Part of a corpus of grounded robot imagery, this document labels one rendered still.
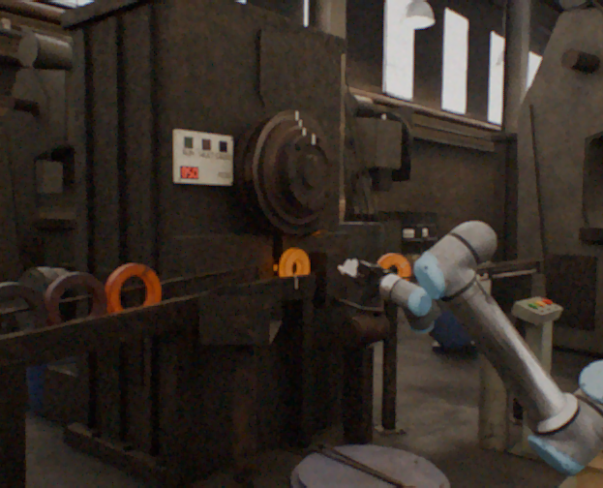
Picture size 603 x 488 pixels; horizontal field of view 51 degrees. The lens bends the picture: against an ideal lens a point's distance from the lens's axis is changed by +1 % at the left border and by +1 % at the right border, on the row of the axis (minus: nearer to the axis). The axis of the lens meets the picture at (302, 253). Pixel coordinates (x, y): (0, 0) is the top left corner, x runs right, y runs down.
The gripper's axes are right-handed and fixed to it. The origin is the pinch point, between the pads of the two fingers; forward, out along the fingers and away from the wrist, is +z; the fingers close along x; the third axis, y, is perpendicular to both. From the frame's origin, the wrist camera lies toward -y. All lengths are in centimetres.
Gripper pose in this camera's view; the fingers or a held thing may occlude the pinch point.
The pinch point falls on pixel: (341, 269)
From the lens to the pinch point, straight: 233.2
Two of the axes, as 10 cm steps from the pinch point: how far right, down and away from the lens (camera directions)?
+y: 2.4, -9.3, -2.6
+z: -7.2, -3.6, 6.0
